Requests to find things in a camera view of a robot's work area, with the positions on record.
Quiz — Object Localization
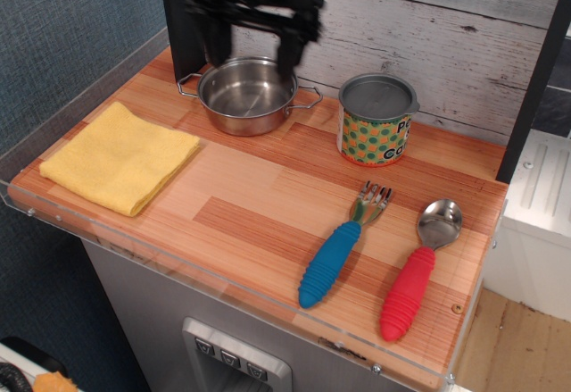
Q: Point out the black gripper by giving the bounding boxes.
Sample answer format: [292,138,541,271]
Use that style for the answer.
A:
[186,0,325,79]

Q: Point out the peas and carrots toy can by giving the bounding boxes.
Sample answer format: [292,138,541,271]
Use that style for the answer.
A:
[336,73,419,167]

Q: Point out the clear acrylic counter guard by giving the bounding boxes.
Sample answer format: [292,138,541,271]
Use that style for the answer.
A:
[1,32,506,391]

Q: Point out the small stainless steel pot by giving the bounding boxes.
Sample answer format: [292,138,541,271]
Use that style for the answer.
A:
[177,57,324,137]

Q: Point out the folded yellow cloth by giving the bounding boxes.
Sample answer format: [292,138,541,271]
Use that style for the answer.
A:
[39,102,200,217]

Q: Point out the grey toy fridge cabinet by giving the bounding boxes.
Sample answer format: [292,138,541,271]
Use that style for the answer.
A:
[83,241,406,391]

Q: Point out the silver dispenser button panel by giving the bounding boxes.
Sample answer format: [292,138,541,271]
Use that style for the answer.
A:
[182,317,294,392]

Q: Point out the white toy sink unit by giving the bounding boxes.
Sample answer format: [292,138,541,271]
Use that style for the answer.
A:
[483,129,570,321]

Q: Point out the orange yellow object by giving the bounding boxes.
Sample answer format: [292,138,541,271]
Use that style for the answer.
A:
[32,371,79,392]

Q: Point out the black left vertical post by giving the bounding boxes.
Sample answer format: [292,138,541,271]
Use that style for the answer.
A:
[163,0,206,81]

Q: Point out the black vertical post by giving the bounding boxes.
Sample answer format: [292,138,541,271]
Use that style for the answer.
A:
[496,0,570,184]
[163,0,206,81]

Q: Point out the blue handled fork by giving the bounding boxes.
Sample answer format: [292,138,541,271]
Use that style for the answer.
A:
[298,181,393,309]

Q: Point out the red handled spoon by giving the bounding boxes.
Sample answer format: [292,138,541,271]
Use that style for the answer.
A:
[379,199,463,342]

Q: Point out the black right vertical post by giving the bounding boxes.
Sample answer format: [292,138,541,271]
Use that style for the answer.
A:
[496,0,570,184]

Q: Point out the black sleeved cable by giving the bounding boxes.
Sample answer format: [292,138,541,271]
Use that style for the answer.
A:
[0,362,35,392]

